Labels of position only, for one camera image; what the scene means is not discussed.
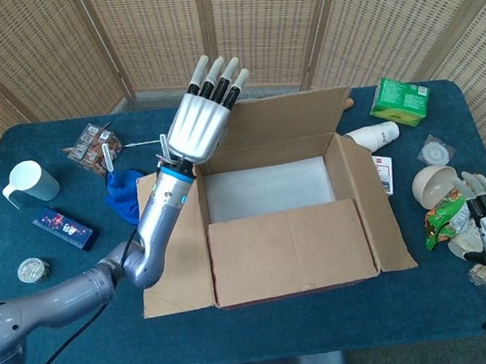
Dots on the white plastic jar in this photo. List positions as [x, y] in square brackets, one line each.
[468, 235]

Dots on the wooden rolling pin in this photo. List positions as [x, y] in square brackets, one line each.
[349, 101]

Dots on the white foam sheet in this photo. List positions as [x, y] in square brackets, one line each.
[270, 187]

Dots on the white plastic mug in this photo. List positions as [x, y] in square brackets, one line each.
[34, 184]

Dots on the small white red box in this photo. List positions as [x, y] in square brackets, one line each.
[383, 174]

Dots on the clear jar blue label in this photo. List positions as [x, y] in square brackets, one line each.
[482, 275]

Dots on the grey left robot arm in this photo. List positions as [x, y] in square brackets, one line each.
[159, 213]

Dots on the teal table cloth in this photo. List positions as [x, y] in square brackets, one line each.
[286, 331]

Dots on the dark blue printed box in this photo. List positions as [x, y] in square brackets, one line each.
[66, 228]

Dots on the beige bowl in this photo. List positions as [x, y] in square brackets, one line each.
[432, 184]

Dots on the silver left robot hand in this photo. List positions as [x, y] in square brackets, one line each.
[195, 126]

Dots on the green orange snack bag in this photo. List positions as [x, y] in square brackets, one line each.
[440, 221]

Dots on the clear snack box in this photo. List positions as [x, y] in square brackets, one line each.
[92, 148]

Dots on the cardboard box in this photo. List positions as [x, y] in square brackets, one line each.
[290, 251]

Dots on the blue cloth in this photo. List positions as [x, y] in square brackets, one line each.
[119, 196]

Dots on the round clear plastic packet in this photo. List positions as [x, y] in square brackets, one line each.
[435, 152]

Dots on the white paper cup stack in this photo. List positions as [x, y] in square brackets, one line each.
[374, 136]

